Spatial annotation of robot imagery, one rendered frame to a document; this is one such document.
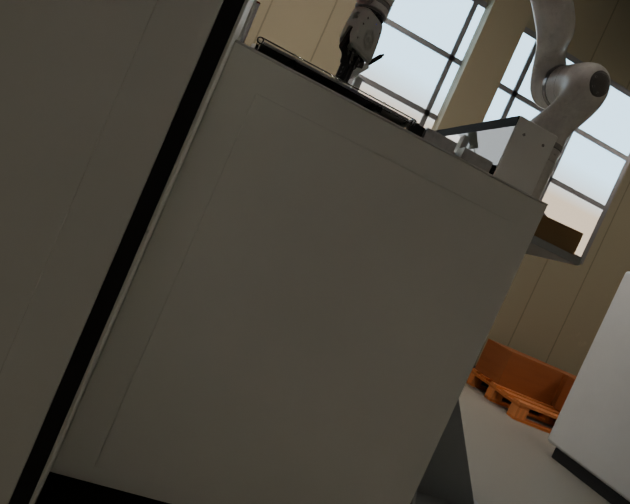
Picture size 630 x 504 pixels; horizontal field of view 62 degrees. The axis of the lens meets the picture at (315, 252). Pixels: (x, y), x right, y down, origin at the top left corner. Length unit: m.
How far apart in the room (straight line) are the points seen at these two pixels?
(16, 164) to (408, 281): 0.62
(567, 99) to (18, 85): 1.31
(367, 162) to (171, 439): 0.56
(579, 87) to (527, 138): 0.50
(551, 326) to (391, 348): 3.93
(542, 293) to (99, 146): 4.31
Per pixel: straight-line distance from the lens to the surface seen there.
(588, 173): 4.83
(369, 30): 1.38
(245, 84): 0.87
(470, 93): 4.15
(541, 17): 1.65
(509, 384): 4.16
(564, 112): 1.61
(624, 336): 3.13
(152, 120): 0.66
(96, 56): 0.67
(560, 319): 4.89
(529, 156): 1.12
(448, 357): 1.02
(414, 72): 4.12
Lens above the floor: 0.60
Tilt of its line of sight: 2 degrees down
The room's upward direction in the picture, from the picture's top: 24 degrees clockwise
